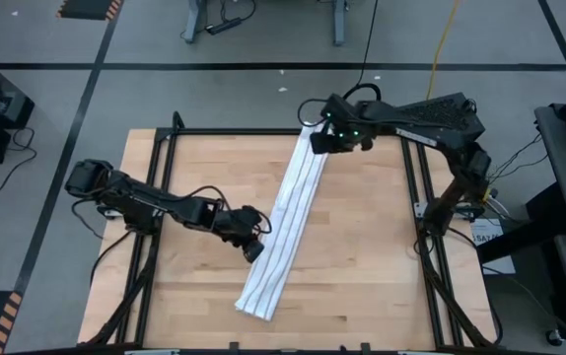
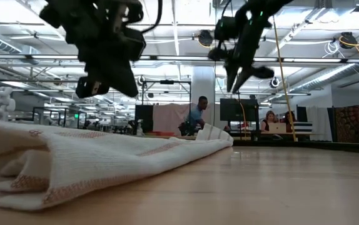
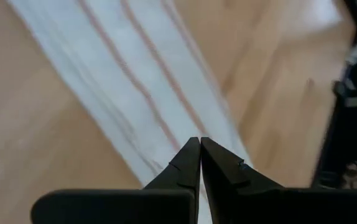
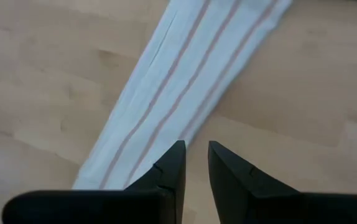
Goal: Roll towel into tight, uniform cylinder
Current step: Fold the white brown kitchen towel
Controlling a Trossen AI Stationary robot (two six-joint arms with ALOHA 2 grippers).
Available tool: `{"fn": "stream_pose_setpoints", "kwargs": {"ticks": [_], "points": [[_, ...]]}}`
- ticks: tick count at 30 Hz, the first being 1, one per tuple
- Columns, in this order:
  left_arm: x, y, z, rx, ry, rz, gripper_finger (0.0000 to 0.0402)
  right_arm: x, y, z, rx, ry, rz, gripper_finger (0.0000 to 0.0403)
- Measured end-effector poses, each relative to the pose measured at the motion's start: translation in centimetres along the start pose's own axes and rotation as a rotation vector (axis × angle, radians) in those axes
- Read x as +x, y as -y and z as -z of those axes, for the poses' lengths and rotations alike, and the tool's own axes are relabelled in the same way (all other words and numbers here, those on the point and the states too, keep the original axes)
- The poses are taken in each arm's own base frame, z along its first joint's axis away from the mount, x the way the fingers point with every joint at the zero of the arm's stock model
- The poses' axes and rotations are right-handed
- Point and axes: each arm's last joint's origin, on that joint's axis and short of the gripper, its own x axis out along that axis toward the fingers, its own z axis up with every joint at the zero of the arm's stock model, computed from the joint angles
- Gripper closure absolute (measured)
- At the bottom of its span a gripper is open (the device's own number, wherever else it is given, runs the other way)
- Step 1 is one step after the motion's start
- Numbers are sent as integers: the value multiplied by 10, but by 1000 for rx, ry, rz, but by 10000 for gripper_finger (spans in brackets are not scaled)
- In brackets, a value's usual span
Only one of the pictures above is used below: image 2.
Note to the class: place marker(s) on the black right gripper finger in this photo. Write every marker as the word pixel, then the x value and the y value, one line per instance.
pixel 231 76
pixel 242 78

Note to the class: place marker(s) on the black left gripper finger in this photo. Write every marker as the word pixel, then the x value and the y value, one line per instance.
pixel 124 82

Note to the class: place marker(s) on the white striped towel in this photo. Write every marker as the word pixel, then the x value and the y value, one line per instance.
pixel 104 150

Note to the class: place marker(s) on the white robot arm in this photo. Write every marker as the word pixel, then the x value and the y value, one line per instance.
pixel 2 100

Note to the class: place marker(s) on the black desk monitor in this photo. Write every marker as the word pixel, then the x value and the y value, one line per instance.
pixel 232 109

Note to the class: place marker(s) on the black panel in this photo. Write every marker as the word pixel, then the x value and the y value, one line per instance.
pixel 143 117

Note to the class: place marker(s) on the white spray bottle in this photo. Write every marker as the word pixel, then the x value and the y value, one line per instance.
pixel 139 127

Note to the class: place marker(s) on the person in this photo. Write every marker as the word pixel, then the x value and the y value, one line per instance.
pixel 195 115
pixel 268 120
pixel 289 120

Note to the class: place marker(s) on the silver laptop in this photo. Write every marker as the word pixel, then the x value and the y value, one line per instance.
pixel 277 128

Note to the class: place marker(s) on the red basin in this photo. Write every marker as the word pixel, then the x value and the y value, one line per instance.
pixel 164 133

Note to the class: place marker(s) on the blue white striped box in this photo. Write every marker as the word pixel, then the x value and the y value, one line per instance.
pixel 303 126

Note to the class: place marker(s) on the white curtain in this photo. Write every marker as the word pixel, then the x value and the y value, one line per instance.
pixel 320 125

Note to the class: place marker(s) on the patterned hanging cloth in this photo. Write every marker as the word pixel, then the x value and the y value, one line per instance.
pixel 351 125

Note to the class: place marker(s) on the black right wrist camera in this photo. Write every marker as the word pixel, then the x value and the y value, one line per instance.
pixel 226 28

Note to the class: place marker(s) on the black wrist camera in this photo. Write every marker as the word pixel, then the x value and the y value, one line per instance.
pixel 134 43
pixel 226 28

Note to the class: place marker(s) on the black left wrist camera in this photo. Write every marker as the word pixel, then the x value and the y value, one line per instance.
pixel 134 43

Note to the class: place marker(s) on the black camera rig frame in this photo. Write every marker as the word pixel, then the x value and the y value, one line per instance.
pixel 167 82

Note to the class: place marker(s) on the long ceiling light rail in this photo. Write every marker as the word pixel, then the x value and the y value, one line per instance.
pixel 182 57

